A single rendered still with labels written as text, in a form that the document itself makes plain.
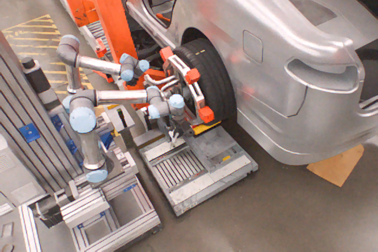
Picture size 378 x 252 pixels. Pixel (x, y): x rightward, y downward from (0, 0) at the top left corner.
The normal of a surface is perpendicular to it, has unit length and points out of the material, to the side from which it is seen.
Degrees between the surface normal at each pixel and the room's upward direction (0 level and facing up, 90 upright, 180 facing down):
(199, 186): 0
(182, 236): 0
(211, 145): 0
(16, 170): 90
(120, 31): 90
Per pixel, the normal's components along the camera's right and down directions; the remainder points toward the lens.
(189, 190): -0.13, -0.70
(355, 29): 0.06, -0.45
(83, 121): 0.29, 0.54
